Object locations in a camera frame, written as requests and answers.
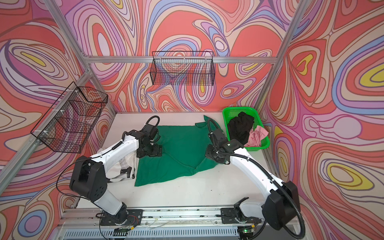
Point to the black wire basket back wall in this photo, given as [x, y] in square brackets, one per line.
[186, 68]

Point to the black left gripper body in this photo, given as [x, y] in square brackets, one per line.
[152, 150]

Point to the black t shirt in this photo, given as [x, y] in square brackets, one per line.
[239, 127]

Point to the white printed t shirt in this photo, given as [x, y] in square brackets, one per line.
[120, 164]

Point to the green t shirt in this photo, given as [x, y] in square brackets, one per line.
[183, 153]

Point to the green plastic laundry basket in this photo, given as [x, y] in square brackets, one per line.
[231, 112]

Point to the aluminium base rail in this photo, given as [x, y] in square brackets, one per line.
[164, 223]

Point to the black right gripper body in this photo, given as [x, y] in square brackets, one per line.
[212, 152]

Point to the aluminium frame profile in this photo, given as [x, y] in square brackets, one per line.
[38, 63]

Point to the pink t shirt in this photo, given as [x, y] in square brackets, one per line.
[256, 136]

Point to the black wire basket wall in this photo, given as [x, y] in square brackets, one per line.
[186, 68]
[66, 127]

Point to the black wire basket left wall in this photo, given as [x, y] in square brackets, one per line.
[66, 127]

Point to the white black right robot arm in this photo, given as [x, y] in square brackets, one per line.
[280, 202]

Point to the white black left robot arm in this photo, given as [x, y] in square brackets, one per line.
[91, 175]

